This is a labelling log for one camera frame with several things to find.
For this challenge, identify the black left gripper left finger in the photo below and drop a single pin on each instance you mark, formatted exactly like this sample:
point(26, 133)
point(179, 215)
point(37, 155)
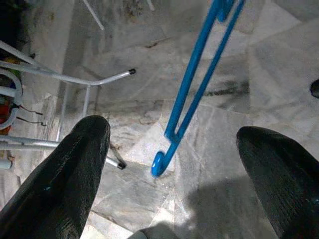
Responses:
point(57, 186)

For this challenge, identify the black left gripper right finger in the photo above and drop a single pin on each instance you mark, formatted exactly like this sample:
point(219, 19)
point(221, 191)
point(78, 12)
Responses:
point(286, 186)

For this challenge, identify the blue plastic clothes hanger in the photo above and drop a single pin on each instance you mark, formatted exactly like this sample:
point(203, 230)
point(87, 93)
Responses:
point(158, 165)

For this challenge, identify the light blue folding table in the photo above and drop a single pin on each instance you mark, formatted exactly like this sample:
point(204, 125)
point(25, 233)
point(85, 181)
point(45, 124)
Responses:
point(74, 80)

